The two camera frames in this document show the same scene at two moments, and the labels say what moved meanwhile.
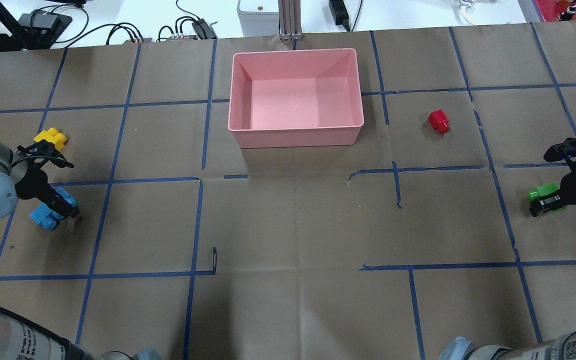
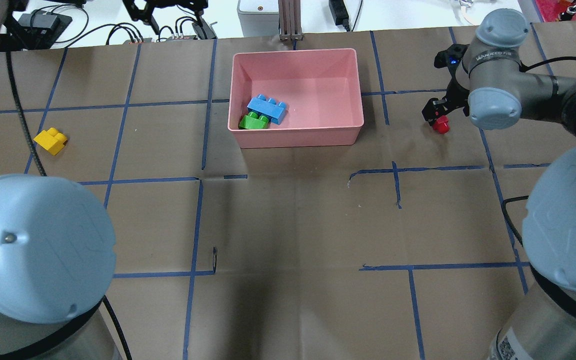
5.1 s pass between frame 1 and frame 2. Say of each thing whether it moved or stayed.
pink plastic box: stayed
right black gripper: moved
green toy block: moved
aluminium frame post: stayed
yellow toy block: stayed
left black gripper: moved
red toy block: stayed
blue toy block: moved
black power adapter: stayed
